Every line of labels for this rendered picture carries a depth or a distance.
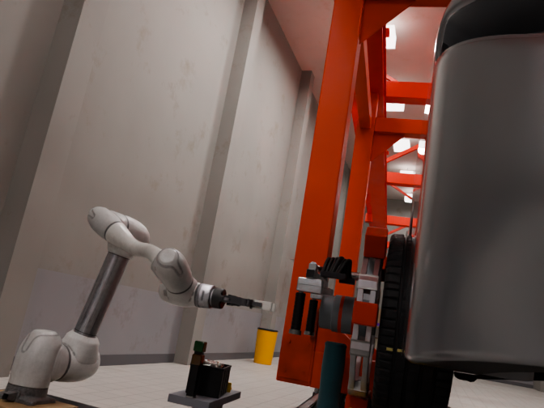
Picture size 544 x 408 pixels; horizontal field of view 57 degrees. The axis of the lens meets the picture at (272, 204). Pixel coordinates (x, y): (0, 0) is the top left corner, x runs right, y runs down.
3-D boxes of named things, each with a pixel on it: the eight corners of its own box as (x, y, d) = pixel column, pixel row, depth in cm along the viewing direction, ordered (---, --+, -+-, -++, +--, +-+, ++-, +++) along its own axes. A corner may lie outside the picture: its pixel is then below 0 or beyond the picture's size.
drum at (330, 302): (373, 338, 181) (378, 299, 184) (315, 329, 186) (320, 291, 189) (375, 338, 194) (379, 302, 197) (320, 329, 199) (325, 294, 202)
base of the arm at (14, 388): (-18, 397, 190) (-13, 381, 192) (17, 393, 211) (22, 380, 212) (24, 407, 187) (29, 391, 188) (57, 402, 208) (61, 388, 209)
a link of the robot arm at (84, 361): (36, 372, 216) (74, 375, 235) (59, 388, 208) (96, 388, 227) (108, 208, 230) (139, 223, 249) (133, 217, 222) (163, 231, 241)
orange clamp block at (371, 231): (384, 260, 176) (387, 236, 173) (362, 257, 178) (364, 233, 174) (386, 251, 182) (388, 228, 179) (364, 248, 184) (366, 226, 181)
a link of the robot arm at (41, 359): (-3, 380, 199) (16, 324, 205) (35, 381, 215) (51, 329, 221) (25, 388, 192) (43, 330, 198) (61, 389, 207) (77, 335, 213)
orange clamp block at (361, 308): (376, 327, 162) (376, 326, 154) (352, 323, 164) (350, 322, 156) (379, 305, 164) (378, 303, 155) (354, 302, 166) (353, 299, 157)
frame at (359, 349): (363, 404, 157) (383, 234, 169) (342, 399, 159) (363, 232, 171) (369, 388, 208) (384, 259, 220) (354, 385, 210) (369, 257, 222)
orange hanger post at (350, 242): (343, 366, 409) (378, 92, 464) (320, 362, 414) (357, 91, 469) (345, 365, 427) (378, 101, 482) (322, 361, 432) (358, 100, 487)
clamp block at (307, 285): (320, 294, 176) (323, 278, 178) (295, 290, 179) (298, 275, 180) (322, 295, 181) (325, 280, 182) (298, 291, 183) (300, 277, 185)
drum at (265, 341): (256, 361, 953) (261, 327, 968) (275, 365, 940) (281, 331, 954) (248, 361, 916) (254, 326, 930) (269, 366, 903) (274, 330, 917)
